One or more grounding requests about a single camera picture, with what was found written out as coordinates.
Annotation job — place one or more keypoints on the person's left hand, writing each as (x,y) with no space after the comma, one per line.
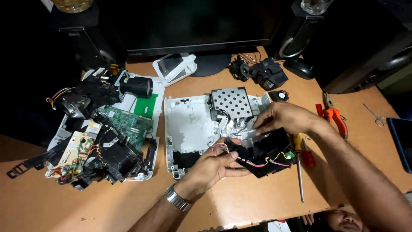
(206,170)

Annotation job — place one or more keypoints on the person's right hand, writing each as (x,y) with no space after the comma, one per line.
(286,116)

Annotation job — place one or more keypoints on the small black cooling fan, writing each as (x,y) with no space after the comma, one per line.
(279,95)

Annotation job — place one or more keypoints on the silver metal wristwatch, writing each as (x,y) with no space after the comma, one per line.
(177,198)

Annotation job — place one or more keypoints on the white projector bottom case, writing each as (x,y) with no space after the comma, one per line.
(190,129)

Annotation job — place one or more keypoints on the white projector case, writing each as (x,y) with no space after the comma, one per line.
(190,129)
(157,96)

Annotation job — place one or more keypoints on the black lamp housing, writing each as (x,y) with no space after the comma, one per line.
(269,73)

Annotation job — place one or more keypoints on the black computer mouse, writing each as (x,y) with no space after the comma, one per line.
(299,68)

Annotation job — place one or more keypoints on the perforated metal shield plate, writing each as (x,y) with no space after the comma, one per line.
(232,102)

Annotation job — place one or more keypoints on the small plain green board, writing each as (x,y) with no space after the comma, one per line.
(146,105)

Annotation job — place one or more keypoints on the white projector top case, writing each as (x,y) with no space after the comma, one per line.
(157,96)

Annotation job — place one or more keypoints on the large green circuit board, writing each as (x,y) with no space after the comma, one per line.
(128,125)

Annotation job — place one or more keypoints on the small metal scissors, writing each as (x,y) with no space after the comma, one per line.
(376,116)

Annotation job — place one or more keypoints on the large black subwoofer box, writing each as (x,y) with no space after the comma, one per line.
(363,51)

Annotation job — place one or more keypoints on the black projector lens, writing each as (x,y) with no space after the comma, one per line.
(136,86)

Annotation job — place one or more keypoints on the clear drinking glass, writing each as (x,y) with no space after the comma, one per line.
(316,6)

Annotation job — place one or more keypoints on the dark blue tray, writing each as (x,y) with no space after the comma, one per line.
(402,145)

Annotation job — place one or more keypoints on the black computer monitor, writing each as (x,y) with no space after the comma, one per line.
(199,29)

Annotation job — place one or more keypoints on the yellow power supply board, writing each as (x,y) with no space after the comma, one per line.
(75,148)

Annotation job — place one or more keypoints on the black optical engine block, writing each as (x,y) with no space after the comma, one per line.
(93,93)

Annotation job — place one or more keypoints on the black desktop speaker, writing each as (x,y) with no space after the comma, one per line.
(85,48)

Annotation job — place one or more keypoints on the yellowish glass jar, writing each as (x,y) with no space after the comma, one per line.
(72,5)

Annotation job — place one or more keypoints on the black lens mount part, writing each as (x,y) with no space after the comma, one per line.
(240,69)

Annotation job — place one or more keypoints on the black fan duct housing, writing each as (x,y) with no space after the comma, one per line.
(119,158)

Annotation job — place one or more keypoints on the white plastic cover frame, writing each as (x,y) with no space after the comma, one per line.
(175,69)

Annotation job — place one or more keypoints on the black plastic bracket strip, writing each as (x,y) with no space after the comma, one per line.
(32,162)

